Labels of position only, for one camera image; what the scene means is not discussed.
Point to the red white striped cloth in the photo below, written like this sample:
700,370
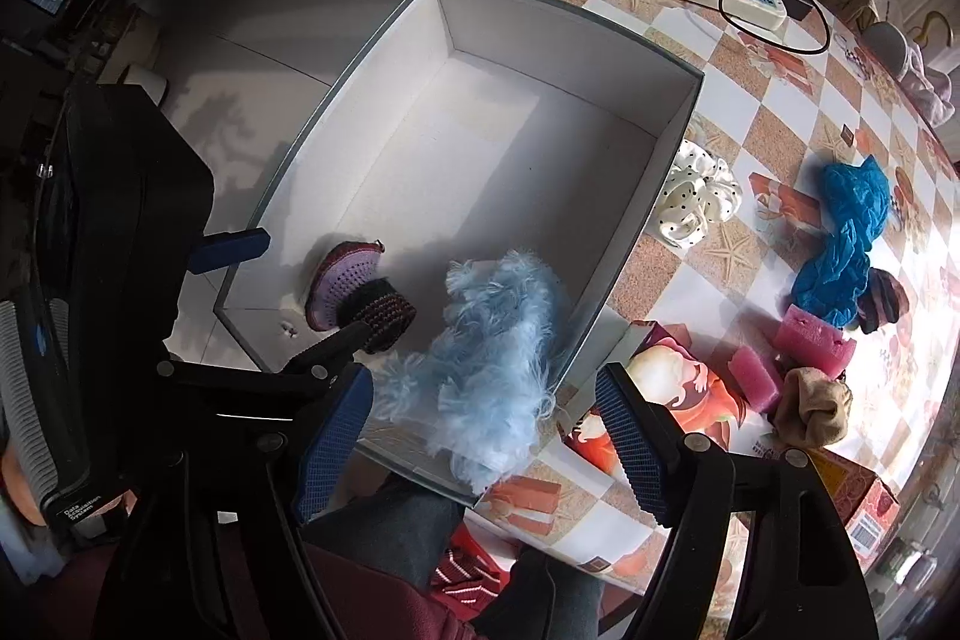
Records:
469,572

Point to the orange cardboard carton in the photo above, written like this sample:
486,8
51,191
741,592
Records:
847,490

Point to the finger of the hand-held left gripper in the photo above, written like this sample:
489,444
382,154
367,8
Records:
229,248
300,364

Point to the dark maroon knitted sock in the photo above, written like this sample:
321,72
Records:
388,310

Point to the light blue fluffy sock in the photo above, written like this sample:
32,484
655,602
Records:
495,370

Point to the white polka dot scrunchie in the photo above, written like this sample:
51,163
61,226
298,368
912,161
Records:
694,197

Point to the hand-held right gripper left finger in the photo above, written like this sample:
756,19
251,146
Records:
330,452

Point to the large pink sponge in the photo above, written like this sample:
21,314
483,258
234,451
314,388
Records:
814,340

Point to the cartoon printed tissue pack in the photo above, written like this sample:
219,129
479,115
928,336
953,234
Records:
686,396

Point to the grey and white cardboard box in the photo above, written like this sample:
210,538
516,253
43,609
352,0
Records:
487,160

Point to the dark striped knitted sock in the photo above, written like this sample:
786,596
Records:
885,299

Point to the grey mug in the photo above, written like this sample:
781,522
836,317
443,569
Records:
885,48

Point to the person's grey trouser leg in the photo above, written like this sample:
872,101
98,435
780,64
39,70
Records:
390,527

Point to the lilac cloth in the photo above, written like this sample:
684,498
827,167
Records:
926,85

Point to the checkered printed tablecloth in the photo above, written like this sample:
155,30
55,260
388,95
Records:
787,108

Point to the small pink sponge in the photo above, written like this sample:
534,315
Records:
754,377

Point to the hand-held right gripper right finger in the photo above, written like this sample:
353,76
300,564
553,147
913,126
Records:
636,452

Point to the beige knitted sock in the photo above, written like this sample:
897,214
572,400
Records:
814,407

